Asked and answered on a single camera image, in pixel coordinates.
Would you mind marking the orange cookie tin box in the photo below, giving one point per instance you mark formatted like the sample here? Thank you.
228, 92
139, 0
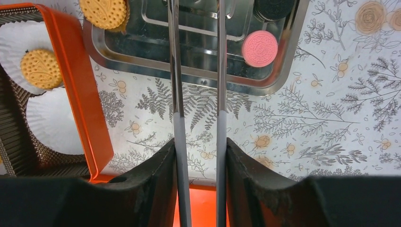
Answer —
66, 36

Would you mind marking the black cookie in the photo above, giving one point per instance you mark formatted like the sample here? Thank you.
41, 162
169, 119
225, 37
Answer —
272, 10

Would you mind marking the orange tin lid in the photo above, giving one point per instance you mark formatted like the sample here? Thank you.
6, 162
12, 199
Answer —
203, 204

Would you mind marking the white paper cup liner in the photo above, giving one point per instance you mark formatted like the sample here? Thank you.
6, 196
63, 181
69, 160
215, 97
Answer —
17, 38
50, 119

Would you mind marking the pink cookie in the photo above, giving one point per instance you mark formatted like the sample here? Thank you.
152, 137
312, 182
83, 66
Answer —
259, 48

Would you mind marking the stainless steel tray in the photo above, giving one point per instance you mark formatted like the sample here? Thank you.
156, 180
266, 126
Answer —
142, 44

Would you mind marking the floral patterned tablecloth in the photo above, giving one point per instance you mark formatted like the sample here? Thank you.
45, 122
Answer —
339, 112

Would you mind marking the steel tongs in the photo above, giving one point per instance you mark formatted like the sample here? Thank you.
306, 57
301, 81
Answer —
178, 116

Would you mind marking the orange cookie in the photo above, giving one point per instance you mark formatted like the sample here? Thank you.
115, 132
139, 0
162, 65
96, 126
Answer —
112, 15
41, 69

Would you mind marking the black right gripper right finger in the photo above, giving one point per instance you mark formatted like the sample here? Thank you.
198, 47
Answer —
260, 197

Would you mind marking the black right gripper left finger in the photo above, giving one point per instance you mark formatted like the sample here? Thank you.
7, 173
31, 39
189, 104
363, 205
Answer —
142, 197

